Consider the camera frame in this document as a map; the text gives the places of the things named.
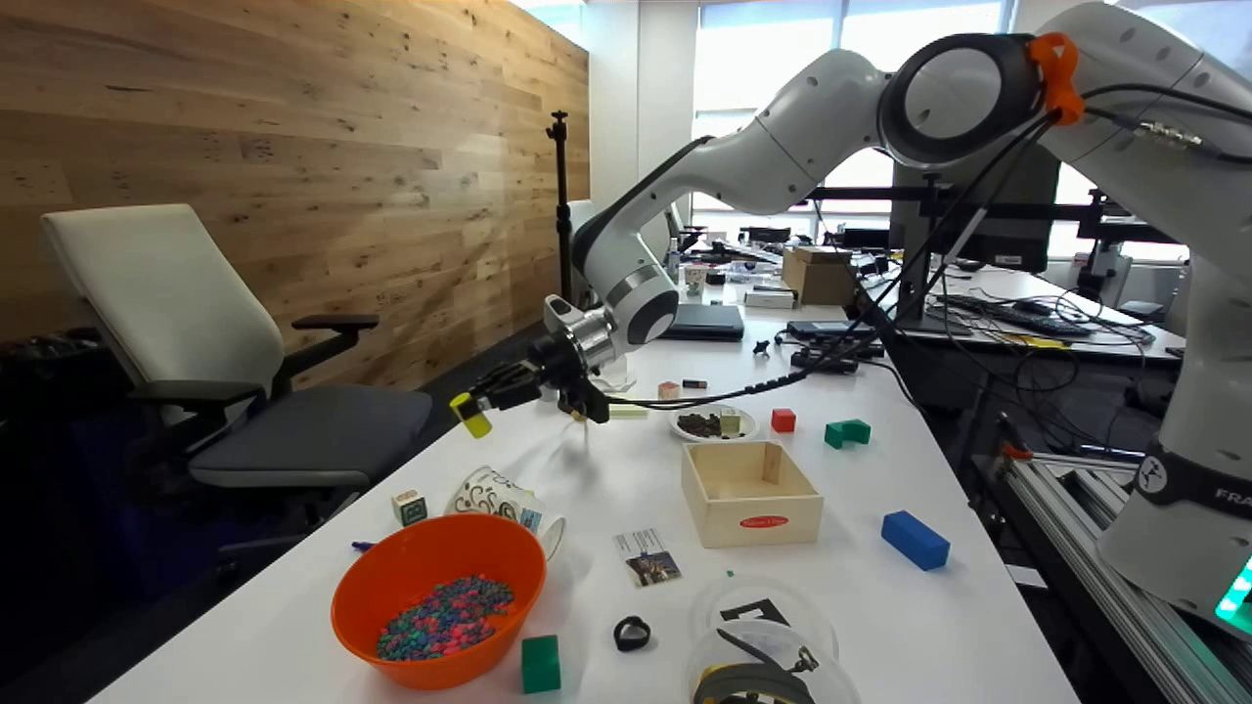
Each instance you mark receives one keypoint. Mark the green cube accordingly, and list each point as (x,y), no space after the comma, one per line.
(543,662)

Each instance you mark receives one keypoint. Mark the closed laptop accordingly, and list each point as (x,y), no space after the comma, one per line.
(707,321)

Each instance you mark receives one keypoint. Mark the pale yellow block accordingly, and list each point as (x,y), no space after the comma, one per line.
(627,414)

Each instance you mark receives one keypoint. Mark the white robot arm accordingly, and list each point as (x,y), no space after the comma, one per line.
(1114,96)

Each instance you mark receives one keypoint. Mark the blue block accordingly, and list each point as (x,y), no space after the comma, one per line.
(914,543)

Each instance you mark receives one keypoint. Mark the small wooden cube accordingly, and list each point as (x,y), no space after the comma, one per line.
(408,509)

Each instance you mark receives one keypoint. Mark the wooden box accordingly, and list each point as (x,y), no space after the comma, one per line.
(751,496)

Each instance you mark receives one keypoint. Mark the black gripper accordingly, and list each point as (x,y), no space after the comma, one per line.
(563,363)

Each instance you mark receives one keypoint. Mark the metal rail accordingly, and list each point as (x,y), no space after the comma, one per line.
(1173,584)

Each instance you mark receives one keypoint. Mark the green arch block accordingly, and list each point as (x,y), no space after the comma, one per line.
(847,432)

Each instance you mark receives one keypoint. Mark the small round pink object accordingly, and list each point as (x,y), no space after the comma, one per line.
(667,391)

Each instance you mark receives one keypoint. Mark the patterned mug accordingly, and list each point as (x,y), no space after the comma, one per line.
(494,496)

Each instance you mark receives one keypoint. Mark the red cube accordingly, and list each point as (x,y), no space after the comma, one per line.
(783,419)

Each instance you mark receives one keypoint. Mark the black tripod pole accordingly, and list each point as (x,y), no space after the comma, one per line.
(557,135)

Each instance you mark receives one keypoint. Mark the white office chair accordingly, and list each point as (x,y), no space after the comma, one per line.
(191,333)

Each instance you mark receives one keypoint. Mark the orange bowl with beads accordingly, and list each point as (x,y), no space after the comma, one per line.
(445,602)

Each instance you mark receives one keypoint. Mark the black device on table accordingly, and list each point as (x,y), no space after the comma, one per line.
(830,345)

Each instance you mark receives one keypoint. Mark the white plate with food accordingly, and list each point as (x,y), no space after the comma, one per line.
(715,423)

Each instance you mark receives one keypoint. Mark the small printed card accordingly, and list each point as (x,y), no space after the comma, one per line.
(649,559)

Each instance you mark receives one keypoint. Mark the clear lid with tape roll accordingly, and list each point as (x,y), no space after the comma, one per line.
(765,642)

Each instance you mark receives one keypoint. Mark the wooden crate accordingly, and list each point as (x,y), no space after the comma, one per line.
(821,275)

